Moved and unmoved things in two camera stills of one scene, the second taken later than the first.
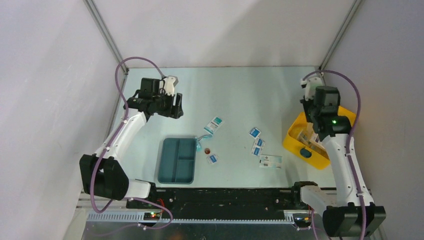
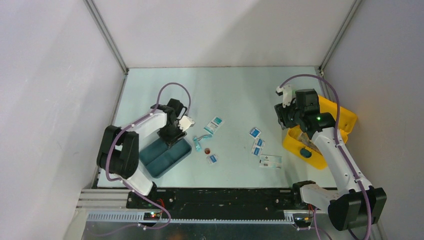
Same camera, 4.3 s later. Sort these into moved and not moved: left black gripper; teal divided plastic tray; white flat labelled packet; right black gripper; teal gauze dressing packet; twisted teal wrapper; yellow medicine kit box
Moved: left black gripper; right black gripper; teal divided plastic tray
Not moved: twisted teal wrapper; white flat labelled packet; teal gauze dressing packet; yellow medicine kit box
